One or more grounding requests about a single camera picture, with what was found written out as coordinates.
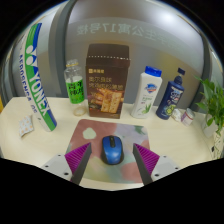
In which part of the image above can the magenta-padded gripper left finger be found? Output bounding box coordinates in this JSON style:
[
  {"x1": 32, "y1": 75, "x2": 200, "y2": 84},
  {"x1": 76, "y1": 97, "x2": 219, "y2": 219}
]
[{"x1": 41, "y1": 142, "x2": 93, "y2": 186}]

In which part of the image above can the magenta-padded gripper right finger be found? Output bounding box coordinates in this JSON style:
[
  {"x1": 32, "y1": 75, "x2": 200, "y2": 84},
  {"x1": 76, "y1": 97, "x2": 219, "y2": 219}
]
[{"x1": 132, "y1": 143, "x2": 181, "y2": 187}]

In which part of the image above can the blue and black computer mouse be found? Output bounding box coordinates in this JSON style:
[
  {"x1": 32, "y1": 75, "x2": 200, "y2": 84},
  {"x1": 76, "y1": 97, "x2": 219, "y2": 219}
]
[{"x1": 100, "y1": 134, "x2": 125, "y2": 166}]

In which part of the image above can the floral pastel mouse pad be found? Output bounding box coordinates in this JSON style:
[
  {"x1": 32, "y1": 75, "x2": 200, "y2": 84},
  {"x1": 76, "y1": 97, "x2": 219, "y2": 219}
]
[{"x1": 65, "y1": 118, "x2": 151, "y2": 184}]

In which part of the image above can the small crumpled white wrapper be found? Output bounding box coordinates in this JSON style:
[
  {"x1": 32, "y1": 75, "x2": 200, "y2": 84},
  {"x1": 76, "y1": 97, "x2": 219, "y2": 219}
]
[{"x1": 171, "y1": 108, "x2": 183, "y2": 123}]

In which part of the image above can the small white jar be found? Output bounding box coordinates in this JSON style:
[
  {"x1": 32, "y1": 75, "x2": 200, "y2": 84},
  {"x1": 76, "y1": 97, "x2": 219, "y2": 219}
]
[{"x1": 180, "y1": 107, "x2": 196, "y2": 127}]

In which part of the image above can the small white patterned packet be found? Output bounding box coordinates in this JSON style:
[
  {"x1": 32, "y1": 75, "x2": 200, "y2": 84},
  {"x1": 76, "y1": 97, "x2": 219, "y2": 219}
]
[{"x1": 18, "y1": 114, "x2": 35, "y2": 138}]

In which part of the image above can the white bottle with blue cap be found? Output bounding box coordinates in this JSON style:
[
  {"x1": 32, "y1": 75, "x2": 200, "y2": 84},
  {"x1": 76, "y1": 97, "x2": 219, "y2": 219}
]
[{"x1": 130, "y1": 65, "x2": 163, "y2": 120}]

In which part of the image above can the dark blue pump bottle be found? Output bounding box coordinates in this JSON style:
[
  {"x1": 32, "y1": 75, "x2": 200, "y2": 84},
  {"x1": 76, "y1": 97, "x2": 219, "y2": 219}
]
[{"x1": 155, "y1": 67, "x2": 186, "y2": 121}]

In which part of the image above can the clear bottle with green label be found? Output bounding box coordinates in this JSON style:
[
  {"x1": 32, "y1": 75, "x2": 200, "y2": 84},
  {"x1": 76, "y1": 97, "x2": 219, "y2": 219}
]
[{"x1": 63, "y1": 59, "x2": 88, "y2": 117}]

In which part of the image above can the brown snack box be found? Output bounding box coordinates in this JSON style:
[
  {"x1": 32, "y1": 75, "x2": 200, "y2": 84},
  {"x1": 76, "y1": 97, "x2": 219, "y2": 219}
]
[{"x1": 85, "y1": 43, "x2": 131, "y2": 120}]

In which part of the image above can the green plant in white pot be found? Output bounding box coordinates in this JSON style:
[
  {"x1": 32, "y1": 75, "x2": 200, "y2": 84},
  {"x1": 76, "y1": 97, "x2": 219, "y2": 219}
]
[{"x1": 194, "y1": 76, "x2": 224, "y2": 160}]

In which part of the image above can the white green shuttlecock tube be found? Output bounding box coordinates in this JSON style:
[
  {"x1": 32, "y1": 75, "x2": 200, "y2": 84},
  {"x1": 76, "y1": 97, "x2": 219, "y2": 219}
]
[{"x1": 19, "y1": 22, "x2": 58, "y2": 132}]

